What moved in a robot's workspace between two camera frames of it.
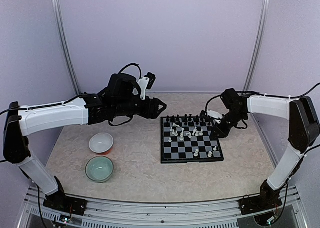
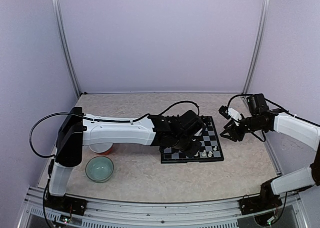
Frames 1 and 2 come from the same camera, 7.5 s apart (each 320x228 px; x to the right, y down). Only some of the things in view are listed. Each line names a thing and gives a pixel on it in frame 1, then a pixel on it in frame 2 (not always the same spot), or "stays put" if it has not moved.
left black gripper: x=155 y=102 to x=191 y=152
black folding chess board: x=188 y=139 stays put
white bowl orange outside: x=101 y=143 stays put
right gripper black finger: x=216 y=133 to x=232 y=131
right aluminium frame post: x=259 y=39 stays put
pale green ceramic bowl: x=99 y=169 stays put
